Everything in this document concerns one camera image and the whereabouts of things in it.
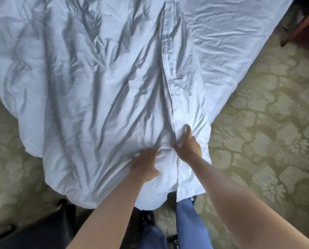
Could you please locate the person's left fingers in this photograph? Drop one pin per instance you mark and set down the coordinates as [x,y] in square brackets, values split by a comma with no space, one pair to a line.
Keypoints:
[149,152]

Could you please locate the black bag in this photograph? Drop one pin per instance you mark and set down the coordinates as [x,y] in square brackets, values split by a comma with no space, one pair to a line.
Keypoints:
[40,228]

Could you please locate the person's blue trousers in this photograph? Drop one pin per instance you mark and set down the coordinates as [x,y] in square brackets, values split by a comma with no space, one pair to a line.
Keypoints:
[185,225]

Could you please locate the person's right hand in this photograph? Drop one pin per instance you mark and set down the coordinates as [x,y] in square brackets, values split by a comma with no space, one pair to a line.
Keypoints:
[189,150]

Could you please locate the person's left hand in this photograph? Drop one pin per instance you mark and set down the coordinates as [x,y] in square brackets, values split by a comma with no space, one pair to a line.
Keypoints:
[144,165]

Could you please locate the white duvet cover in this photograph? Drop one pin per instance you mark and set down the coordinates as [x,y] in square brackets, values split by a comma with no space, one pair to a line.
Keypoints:
[105,82]

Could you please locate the person's dark shoe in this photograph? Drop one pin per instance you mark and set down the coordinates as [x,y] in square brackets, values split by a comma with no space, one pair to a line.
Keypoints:
[146,217]

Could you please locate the person's left forearm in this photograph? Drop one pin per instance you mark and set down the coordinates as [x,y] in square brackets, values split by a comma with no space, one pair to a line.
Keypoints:
[110,215]

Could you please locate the person's right thumb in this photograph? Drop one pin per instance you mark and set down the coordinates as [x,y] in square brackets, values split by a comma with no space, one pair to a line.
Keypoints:
[177,149]

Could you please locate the brown wooden furniture leg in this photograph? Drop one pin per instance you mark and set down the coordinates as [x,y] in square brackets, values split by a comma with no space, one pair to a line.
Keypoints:
[301,24]

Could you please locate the person's right forearm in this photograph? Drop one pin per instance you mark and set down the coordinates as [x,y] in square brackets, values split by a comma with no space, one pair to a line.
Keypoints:
[237,204]

